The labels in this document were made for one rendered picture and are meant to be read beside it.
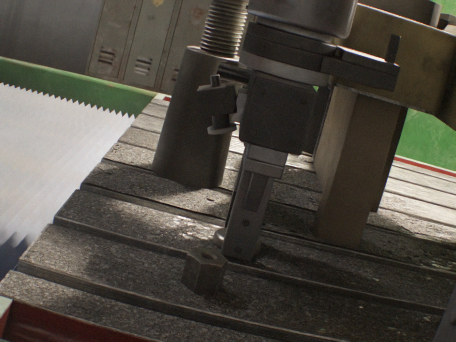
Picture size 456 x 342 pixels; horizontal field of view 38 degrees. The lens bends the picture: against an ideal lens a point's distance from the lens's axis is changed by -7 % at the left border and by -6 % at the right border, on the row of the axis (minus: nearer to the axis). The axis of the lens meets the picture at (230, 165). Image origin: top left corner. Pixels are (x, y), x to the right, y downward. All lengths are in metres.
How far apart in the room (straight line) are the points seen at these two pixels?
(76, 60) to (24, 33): 0.58
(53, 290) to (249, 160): 0.18
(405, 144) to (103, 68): 3.85
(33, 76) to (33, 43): 4.87
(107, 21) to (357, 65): 4.81
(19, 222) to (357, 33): 0.38
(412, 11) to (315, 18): 0.17
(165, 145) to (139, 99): 0.53
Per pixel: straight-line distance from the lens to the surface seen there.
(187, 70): 0.73
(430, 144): 1.75
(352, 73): 0.55
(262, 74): 0.53
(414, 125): 1.73
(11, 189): 0.78
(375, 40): 0.63
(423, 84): 0.65
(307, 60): 0.54
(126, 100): 1.27
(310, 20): 0.53
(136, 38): 5.24
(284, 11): 0.53
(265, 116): 0.51
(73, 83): 1.28
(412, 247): 0.75
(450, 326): 0.18
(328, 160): 0.88
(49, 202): 0.77
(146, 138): 0.90
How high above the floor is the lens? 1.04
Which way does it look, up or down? 14 degrees down
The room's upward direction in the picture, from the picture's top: 15 degrees clockwise
